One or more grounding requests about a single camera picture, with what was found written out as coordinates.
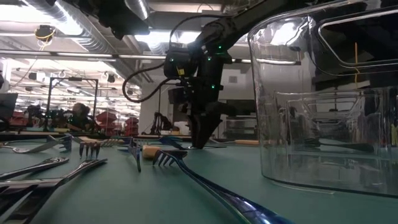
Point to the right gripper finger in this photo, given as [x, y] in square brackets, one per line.
[202, 130]

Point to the iridescent rainbow metal fork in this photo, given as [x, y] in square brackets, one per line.
[90, 149]
[136, 155]
[217, 193]

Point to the clear plastic container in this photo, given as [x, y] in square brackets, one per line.
[239, 124]
[311, 174]
[326, 102]

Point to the black background robot arm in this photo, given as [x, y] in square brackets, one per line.
[160, 123]

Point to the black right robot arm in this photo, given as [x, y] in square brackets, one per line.
[230, 23]

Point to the green table mat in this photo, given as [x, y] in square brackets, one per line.
[186, 199]

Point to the red storage bins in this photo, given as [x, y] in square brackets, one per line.
[105, 117]

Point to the long ceiling light tube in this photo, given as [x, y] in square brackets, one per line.
[84, 55]

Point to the person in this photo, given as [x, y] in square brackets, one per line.
[79, 116]

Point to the dark computer monitor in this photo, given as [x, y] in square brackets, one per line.
[7, 105]

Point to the small wall vent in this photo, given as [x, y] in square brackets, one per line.
[233, 79]

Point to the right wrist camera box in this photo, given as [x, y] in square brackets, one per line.
[177, 96]

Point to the shiny round steel duct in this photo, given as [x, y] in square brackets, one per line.
[140, 7]

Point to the black metal rig frame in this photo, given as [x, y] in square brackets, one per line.
[48, 102]

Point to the black aluminium table frame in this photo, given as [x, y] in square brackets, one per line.
[31, 136]

